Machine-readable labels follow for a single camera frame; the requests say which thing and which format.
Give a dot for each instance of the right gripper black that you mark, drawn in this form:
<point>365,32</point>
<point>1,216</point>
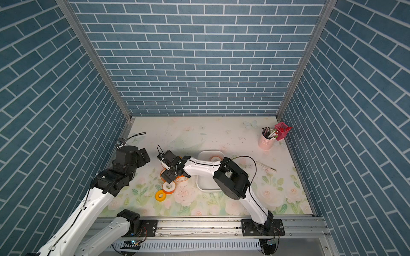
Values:
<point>167,176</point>

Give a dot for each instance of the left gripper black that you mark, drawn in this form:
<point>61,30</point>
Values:
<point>142,160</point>

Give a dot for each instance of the orange white sealing tape roll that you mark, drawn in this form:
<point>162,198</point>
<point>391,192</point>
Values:
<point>169,188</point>

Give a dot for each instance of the orange white tape roll top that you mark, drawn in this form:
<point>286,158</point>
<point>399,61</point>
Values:
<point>215,158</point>

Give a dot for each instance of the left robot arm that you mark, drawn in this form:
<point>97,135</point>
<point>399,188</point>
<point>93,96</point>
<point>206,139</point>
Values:
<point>68,240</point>

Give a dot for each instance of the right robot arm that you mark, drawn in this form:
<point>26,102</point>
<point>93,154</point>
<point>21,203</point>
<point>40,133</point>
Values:
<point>229,176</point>

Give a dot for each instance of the yellow tape roll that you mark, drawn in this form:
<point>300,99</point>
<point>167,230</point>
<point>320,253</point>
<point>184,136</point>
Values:
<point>160,196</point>

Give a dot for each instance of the clear pen on table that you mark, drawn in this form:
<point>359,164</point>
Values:
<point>266,167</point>

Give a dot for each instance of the pink metal pen bucket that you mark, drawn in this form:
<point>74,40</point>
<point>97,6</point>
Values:
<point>266,143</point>

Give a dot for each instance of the pens in bucket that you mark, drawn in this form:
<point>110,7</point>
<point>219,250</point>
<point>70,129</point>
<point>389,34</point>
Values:
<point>269,133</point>

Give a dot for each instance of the magenta plastic basket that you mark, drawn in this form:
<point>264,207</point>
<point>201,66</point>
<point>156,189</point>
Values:
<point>282,130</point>

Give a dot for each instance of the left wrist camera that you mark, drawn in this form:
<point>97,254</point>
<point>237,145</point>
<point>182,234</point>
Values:
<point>120,142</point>

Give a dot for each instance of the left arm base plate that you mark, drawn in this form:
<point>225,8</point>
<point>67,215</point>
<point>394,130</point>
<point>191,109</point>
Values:
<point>141,228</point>

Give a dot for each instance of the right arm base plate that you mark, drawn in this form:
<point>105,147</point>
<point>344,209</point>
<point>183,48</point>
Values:
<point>272,227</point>

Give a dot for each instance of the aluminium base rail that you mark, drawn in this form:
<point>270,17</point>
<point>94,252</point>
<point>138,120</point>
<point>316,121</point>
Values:
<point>296,227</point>

